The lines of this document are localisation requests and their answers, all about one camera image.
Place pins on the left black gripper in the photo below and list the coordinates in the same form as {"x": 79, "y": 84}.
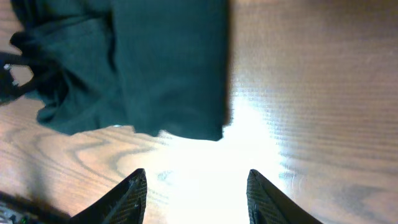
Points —
{"x": 10, "y": 89}

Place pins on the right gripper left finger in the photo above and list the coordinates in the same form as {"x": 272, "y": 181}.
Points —
{"x": 124, "y": 204}

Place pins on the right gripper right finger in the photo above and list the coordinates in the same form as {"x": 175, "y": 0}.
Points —
{"x": 269, "y": 205}

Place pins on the black t-shirt with logo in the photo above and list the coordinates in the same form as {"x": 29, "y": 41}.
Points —
{"x": 150, "y": 64}

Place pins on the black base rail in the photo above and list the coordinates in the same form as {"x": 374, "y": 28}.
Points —
{"x": 19, "y": 210}

